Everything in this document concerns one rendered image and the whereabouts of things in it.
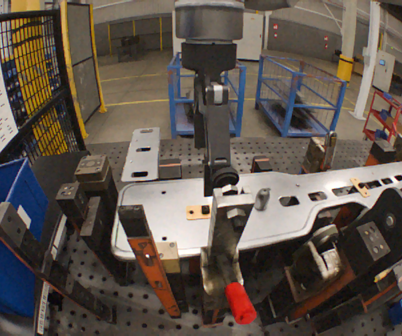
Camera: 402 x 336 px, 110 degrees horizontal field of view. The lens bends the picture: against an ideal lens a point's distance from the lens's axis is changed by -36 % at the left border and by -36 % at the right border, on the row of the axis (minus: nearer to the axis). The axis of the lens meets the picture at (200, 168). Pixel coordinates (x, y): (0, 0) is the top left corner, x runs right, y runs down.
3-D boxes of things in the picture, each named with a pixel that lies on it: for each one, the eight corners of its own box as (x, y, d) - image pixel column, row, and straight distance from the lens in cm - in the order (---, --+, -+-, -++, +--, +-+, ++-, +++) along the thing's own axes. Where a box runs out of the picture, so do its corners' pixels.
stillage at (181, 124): (178, 107, 363) (175, 51, 339) (226, 107, 366) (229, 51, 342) (172, 145, 256) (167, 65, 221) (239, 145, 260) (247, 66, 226)
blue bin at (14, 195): (50, 199, 57) (29, 156, 51) (35, 319, 43) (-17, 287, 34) (7, 207, 67) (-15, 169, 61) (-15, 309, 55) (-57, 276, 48)
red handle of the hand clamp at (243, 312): (231, 243, 34) (269, 307, 22) (231, 255, 35) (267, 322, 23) (204, 247, 34) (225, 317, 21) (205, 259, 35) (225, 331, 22)
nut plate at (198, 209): (223, 203, 48) (223, 199, 48) (226, 216, 46) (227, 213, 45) (185, 207, 48) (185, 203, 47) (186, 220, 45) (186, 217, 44)
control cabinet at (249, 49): (198, 60, 826) (198, -1, 822) (197, 58, 879) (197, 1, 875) (260, 63, 873) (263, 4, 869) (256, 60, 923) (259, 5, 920)
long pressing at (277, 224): (417, 156, 134) (418, 154, 134) (440, 183, 129) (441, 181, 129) (121, 185, 58) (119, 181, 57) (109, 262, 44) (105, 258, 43)
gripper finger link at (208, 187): (225, 155, 29) (227, 158, 29) (222, 192, 34) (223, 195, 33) (203, 156, 29) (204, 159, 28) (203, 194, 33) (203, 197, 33)
